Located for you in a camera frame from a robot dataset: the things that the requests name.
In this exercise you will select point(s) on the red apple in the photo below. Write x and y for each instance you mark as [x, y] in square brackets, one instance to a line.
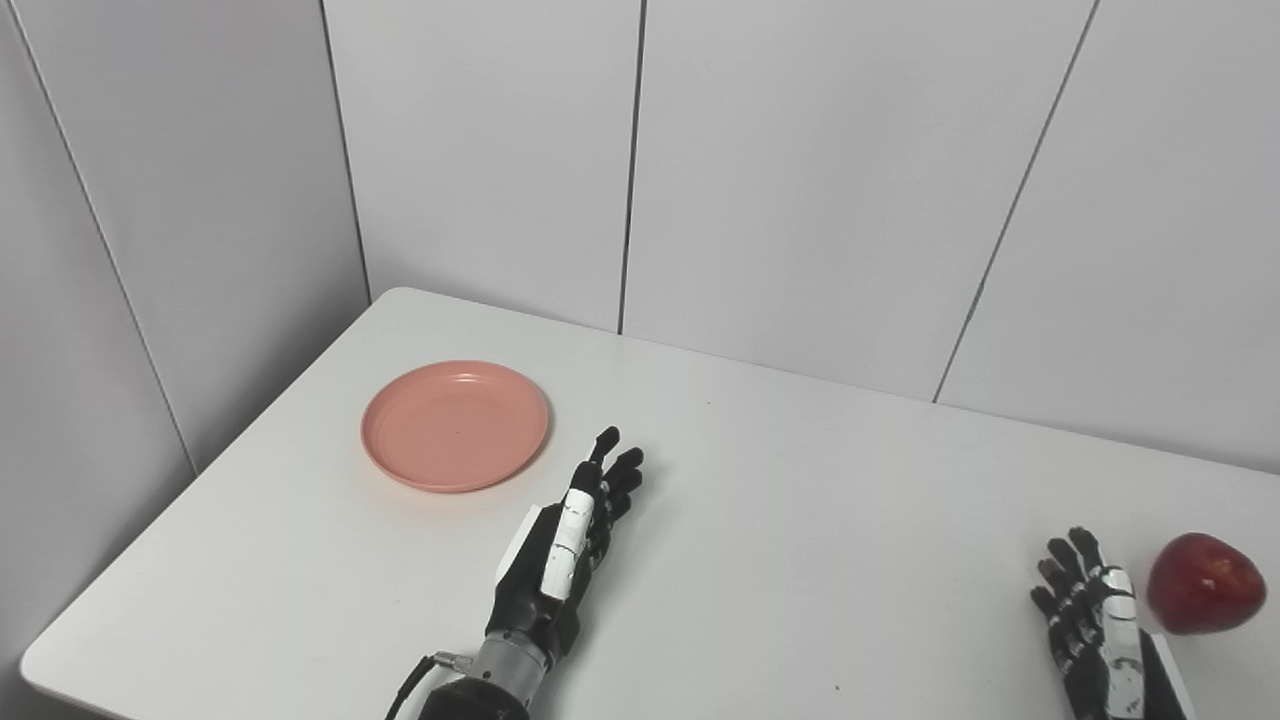
[1205, 585]

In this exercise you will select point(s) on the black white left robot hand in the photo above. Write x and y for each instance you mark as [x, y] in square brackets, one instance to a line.
[545, 580]

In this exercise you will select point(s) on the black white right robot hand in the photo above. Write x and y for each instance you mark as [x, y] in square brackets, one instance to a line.
[1110, 650]

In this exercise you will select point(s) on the pink round plate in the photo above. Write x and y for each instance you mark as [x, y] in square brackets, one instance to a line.
[455, 425]

